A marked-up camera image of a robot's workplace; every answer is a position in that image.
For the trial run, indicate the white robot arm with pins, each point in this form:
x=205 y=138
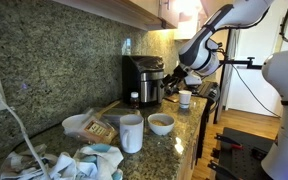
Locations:
x=198 y=58

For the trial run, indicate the small brown bottle white cap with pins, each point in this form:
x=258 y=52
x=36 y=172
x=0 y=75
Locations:
x=134 y=100

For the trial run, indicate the wooden upper cabinets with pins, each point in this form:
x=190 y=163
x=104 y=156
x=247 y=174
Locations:
x=143 y=14

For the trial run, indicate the clear bag of food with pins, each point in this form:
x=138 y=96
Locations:
x=90 y=127

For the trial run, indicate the white blue kitchen towel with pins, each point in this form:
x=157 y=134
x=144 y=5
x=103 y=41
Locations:
x=91 y=162

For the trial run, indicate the white paper cup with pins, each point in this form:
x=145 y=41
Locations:
x=184 y=98

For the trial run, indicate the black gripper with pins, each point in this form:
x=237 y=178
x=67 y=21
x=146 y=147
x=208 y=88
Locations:
x=170 y=82

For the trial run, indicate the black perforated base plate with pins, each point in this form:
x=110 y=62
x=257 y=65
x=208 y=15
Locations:
x=239 y=156

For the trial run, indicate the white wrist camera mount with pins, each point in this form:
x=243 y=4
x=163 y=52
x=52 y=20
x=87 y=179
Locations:
x=192 y=80

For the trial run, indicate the black air fryer body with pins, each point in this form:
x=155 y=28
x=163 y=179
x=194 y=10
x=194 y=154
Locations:
x=132 y=68

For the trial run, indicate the white bowl of grains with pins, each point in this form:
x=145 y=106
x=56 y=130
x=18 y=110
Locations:
x=161 y=124

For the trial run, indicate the white ceramic mug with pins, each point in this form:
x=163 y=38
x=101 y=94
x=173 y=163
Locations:
x=131 y=133

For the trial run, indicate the wooden spatula handle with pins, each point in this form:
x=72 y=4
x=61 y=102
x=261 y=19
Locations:
x=108 y=108

